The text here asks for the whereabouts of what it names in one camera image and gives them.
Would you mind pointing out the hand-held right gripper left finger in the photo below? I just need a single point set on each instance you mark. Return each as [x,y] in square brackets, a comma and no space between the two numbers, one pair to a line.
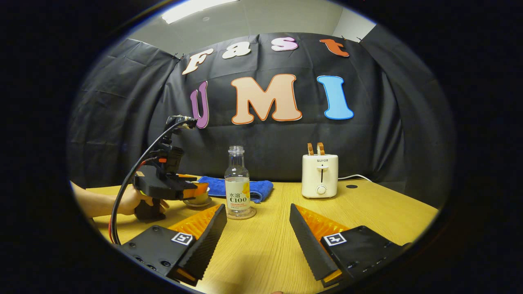
[208,245]

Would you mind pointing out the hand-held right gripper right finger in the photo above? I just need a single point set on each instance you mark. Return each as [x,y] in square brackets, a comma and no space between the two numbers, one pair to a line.
[310,249]

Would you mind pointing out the blue towel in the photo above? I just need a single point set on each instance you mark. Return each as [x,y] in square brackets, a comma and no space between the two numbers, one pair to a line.
[261,188]

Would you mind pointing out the white toaster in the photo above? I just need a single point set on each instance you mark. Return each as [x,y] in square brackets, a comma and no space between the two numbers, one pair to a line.
[320,175]

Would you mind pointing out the cream saucer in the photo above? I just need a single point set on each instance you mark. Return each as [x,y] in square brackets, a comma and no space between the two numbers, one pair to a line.
[200,205]

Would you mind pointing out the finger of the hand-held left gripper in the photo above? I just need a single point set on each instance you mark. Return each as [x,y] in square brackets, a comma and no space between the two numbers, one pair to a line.
[188,177]
[201,190]

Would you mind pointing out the round wooden coaster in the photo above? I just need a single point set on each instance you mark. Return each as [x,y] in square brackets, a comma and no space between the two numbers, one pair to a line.
[247,215]

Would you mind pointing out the cream teacup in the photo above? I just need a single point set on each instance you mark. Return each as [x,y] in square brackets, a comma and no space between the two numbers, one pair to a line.
[201,200]

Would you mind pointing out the black backdrop cloth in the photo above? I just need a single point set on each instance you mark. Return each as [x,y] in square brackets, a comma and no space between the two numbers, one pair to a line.
[122,122]

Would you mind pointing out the toast bread slice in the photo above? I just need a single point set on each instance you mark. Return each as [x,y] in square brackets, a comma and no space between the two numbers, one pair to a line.
[320,148]
[311,149]

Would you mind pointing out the clear water bottle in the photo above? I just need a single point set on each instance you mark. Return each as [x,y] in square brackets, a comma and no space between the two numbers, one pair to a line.
[237,192]

